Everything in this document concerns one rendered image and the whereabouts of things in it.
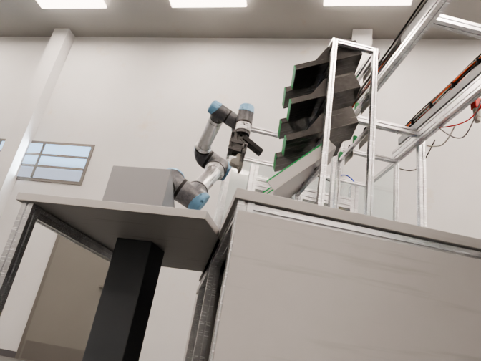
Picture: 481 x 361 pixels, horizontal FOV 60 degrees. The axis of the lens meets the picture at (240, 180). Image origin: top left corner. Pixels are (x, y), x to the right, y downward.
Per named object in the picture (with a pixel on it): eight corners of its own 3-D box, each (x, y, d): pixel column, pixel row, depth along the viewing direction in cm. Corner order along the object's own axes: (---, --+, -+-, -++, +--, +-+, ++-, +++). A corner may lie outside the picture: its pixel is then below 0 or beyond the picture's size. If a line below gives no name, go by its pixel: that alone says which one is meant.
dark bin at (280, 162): (276, 158, 163) (270, 142, 166) (274, 172, 175) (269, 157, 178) (343, 140, 166) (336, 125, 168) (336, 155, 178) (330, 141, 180)
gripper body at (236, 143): (226, 156, 195) (230, 134, 200) (244, 160, 196) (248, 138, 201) (228, 149, 188) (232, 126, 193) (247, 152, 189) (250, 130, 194)
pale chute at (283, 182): (274, 190, 141) (266, 180, 143) (272, 203, 153) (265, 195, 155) (336, 147, 147) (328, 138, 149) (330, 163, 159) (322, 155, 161)
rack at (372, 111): (313, 228, 131) (331, 34, 163) (283, 252, 165) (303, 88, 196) (376, 241, 133) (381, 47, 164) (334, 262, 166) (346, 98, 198)
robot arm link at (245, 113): (252, 112, 208) (257, 104, 200) (249, 131, 203) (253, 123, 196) (237, 108, 207) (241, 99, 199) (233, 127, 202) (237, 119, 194)
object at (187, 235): (15, 199, 146) (18, 191, 147) (122, 261, 226) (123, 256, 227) (205, 219, 131) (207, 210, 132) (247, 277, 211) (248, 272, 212)
